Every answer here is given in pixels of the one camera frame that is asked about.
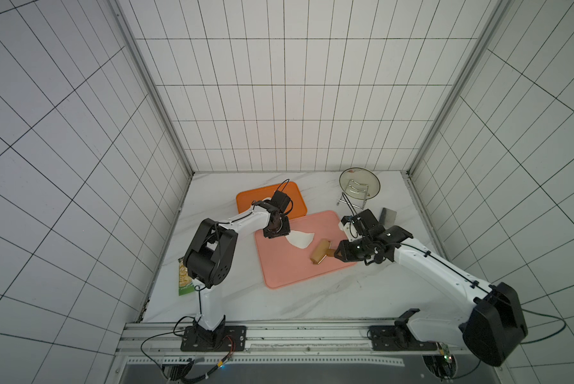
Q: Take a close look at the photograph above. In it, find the wooden dough roller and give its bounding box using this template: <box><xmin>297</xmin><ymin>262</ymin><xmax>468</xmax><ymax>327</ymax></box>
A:
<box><xmin>309</xmin><ymin>239</ymin><xmax>335</xmax><ymax>265</ymax></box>

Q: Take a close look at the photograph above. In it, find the white dough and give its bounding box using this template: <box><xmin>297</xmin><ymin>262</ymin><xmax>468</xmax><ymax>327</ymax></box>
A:
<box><xmin>285</xmin><ymin>230</ymin><xmax>315</xmax><ymax>250</ymax></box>

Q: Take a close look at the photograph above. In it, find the pink silicone mat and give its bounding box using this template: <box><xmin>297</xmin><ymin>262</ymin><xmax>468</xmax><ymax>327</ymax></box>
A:
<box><xmin>255</xmin><ymin>211</ymin><xmax>355</xmax><ymax>289</ymax></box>

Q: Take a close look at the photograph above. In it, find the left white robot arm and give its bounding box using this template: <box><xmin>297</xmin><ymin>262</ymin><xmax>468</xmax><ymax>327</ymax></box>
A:
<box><xmin>182</xmin><ymin>190</ymin><xmax>293</xmax><ymax>340</ymax></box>

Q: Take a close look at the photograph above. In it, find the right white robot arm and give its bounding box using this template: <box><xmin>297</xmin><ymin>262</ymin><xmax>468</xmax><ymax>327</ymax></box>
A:
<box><xmin>334</xmin><ymin>210</ymin><xmax>528</xmax><ymax>367</ymax></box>

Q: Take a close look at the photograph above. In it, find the orange silicone mat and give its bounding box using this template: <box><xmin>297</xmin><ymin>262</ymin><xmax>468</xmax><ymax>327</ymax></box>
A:
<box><xmin>236</xmin><ymin>182</ymin><xmax>308</xmax><ymax>219</ymax></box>

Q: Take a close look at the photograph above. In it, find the green orange flour packet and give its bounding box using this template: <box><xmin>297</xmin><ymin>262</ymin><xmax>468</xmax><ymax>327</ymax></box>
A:
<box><xmin>178</xmin><ymin>257</ymin><xmax>195</xmax><ymax>296</ymax></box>

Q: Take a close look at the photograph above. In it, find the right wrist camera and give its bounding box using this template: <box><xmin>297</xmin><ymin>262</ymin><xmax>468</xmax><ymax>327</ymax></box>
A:
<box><xmin>342</xmin><ymin>222</ymin><xmax>359</xmax><ymax>242</ymax></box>

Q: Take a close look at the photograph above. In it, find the black handled metal scraper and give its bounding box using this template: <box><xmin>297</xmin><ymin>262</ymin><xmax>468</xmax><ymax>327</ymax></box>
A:
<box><xmin>378</xmin><ymin>207</ymin><xmax>397</xmax><ymax>228</ymax></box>

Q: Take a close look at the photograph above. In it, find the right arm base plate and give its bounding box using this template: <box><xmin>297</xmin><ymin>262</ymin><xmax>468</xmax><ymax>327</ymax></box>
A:
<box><xmin>366</xmin><ymin>309</ymin><xmax>437</xmax><ymax>352</ymax></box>

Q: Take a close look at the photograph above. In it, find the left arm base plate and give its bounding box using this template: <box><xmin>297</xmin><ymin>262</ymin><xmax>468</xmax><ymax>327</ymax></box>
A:
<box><xmin>180</xmin><ymin>326</ymin><xmax>247</xmax><ymax>352</ymax></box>

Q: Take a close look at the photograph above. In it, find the aluminium mounting rail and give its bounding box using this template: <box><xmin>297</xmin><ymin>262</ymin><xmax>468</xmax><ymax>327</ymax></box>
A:
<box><xmin>105</xmin><ymin>320</ymin><xmax>514</xmax><ymax>384</ymax></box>

